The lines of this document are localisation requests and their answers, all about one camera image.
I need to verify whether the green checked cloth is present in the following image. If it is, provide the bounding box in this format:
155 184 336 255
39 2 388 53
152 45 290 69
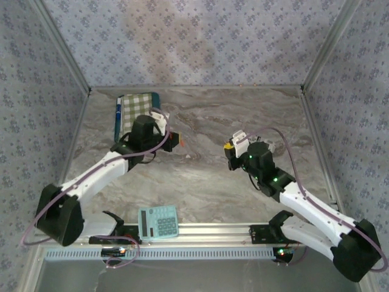
118 92 155 134

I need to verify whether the green checkered cloth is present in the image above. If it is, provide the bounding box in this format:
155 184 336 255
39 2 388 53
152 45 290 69
114 92 161 144

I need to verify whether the light blue calculator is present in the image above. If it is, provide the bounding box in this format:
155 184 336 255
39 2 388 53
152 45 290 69
138 204 180 243

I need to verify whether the small circuit board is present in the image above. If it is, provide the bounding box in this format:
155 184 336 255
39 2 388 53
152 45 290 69
101 246 127 258
273 246 294 262

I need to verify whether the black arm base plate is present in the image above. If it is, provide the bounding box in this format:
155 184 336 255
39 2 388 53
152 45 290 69
89 224 143 245
249 224 288 246

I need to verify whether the aluminium rail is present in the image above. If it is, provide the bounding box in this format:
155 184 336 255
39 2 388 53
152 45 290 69
80 223 308 246

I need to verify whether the short purple cable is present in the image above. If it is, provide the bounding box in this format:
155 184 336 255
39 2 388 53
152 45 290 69
102 237 141 270
285 238 310 266

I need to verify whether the grey slotted cable duct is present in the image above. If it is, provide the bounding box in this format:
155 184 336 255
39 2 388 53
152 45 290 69
44 245 282 261

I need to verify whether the aluminium frame post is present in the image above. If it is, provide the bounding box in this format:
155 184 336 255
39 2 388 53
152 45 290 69
32 0 92 94
301 0 362 92

